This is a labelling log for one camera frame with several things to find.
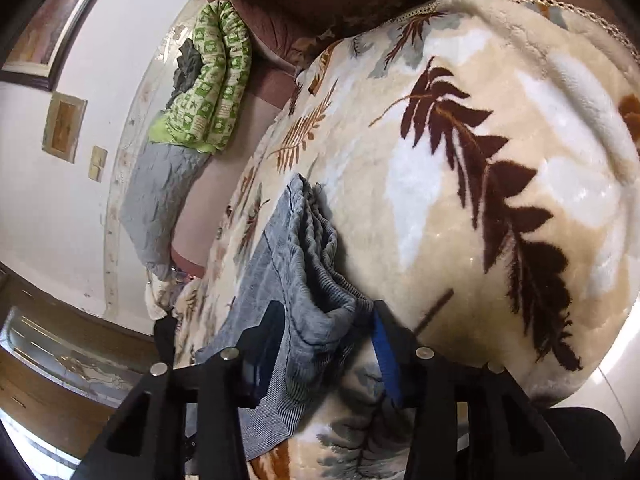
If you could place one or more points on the grey quilted pillow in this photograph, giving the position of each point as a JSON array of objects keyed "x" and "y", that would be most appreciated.
[{"x": 161, "y": 180}]

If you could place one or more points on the beige wall switch plate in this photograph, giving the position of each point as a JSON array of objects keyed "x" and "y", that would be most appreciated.
[{"x": 64, "y": 119}]

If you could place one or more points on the green patterned folded quilt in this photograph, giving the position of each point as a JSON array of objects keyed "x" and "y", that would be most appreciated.
[{"x": 203, "y": 117}]

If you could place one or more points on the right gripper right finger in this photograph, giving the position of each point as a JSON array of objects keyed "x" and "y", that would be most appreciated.
[{"x": 451, "y": 436}]

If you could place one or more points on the dark grey crumpled cloth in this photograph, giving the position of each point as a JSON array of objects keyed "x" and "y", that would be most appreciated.
[{"x": 189, "y": 66}]

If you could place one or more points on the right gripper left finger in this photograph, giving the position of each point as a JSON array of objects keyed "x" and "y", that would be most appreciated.
[{"x": 237, "y": 377}]

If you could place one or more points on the framed wall picture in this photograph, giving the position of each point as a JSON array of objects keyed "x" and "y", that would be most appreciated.
[{"x": 37, "y": 58}]

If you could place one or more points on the cream leaf-print fleece blanket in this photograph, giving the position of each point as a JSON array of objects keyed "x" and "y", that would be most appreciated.
[{"x": 479, "y": 161}]

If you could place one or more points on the grey denim pants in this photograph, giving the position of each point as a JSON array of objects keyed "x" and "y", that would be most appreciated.
[{"x": 325, "y": 316}]

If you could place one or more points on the small beige wall switch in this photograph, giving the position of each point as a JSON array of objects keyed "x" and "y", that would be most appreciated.
[{"x": 97, "y": 163}]

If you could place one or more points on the brown wooden door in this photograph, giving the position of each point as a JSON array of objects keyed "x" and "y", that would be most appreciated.
[{"x": 64, "y": 372}]

